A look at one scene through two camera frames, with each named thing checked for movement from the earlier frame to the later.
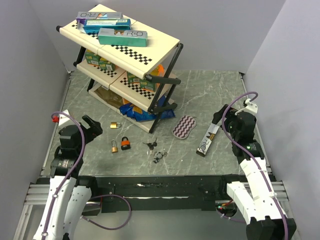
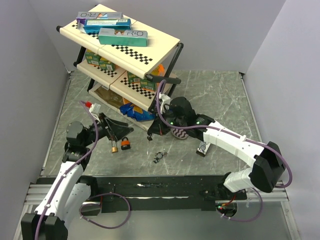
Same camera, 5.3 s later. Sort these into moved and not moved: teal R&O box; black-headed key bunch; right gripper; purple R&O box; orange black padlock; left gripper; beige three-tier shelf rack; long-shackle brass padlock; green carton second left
Moved: right gripper; black-headed key bunch; left gripper
Not moved: orange black padlock; teal R&O box; purple R&O box; green carton second left; long-shackle brass padlock; beige three-tier shelf rack
